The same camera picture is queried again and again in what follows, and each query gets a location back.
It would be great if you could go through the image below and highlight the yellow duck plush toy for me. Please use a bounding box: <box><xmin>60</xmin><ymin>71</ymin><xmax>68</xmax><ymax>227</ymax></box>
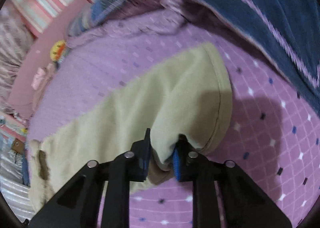
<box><xmin>50</xmin><ymin>40</ymin><xmax>66</xmax><ymax>62</ymax></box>

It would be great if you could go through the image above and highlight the brown cardboard storage box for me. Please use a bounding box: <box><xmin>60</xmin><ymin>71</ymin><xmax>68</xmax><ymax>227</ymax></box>
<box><xmin>11</xmin><ymin>138</ymin><xmax>25</xmax><ymax>155</ymax></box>

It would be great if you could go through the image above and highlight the pink padded headboard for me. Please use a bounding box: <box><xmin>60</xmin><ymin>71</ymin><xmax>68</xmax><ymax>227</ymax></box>
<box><xmin>8</xmin><ymin>0</ymin><xmax>89</xmax><ymax>119</ymax></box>

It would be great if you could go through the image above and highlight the silver striped curtain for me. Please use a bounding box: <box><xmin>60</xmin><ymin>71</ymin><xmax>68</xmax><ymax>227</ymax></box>
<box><xmin>1</xmin><ymin>136</ymin><xmax>35</xmax><ymax>222</ymax></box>

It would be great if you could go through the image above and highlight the purple dotted bed sheet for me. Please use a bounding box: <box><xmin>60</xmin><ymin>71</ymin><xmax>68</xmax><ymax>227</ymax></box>
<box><xmin>28</xmin><ymin>9</ymin><xmax>319</xmax><ymax>226</ymax></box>

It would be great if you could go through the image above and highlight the beige puffer jacket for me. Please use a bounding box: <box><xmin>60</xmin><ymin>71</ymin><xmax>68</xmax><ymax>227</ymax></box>
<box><xmin>28</xmin><ymin>43</ymin><xmax>232</xmax><ymax>211</ymax></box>

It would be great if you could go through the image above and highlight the patchwork purple blue quilt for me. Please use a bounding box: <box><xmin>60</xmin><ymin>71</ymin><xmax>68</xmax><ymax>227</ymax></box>
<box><xmin>68</xmin><ymin>0</ymin><xmax>319</xmax><ymax>112</ymax></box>

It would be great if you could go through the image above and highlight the pink patterned curtain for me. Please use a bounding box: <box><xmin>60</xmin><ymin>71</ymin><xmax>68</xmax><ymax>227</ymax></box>
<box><xmin>0</xmin><ymin>4</ymin><xmax>34</xmax><ymax>114</ymax></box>

